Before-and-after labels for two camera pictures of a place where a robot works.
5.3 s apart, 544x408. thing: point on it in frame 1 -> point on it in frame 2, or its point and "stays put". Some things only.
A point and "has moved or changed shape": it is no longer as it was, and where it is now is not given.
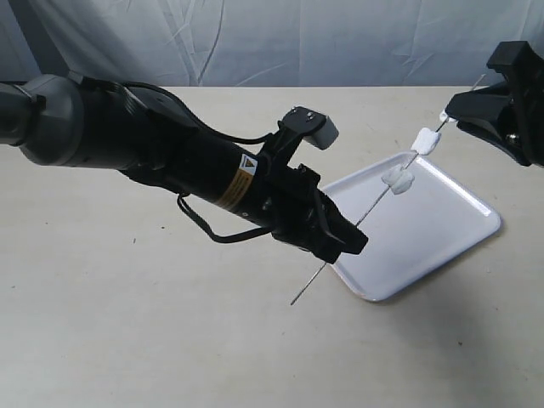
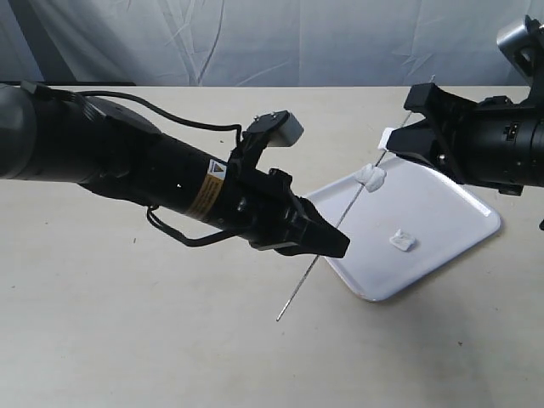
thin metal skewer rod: x=373 y=206 -> x=338 y=226
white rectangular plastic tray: x=410 y=232 stays put
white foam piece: x=445 y=117 has moved or changed shape
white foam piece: x=427 y=141 has moved or changed shape
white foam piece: x=399 y=179 -> x=372 y=178
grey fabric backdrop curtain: x=264 y=43 stays put
